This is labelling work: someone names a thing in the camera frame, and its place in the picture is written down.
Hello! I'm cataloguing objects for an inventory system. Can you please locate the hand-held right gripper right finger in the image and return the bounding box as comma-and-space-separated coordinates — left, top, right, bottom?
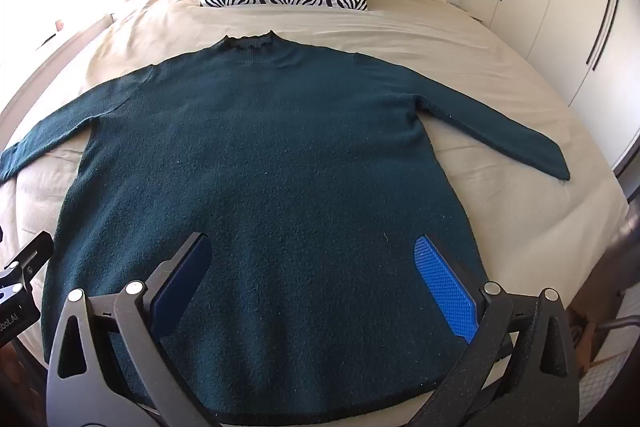
405, 234, 587, 427

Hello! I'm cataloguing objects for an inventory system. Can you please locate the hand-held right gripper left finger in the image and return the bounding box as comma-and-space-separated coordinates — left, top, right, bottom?
44, 232, 221, 427

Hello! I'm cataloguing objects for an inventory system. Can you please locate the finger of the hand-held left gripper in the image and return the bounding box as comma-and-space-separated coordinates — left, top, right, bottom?
0, 231, 54, 308

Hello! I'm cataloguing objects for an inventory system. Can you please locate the dark teal towel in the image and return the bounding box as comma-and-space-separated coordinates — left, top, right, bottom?
0, 32, 572, 427

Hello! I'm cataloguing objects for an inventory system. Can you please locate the white mesh basket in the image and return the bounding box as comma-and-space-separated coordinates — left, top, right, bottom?
585, 312, 640, 427

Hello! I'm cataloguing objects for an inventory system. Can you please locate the beige bed sheet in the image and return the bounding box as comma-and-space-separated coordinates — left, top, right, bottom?
0, 0, 631, 427

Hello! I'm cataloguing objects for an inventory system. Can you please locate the white wardrobe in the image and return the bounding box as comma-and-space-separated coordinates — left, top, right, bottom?
420, 0, 640, 172

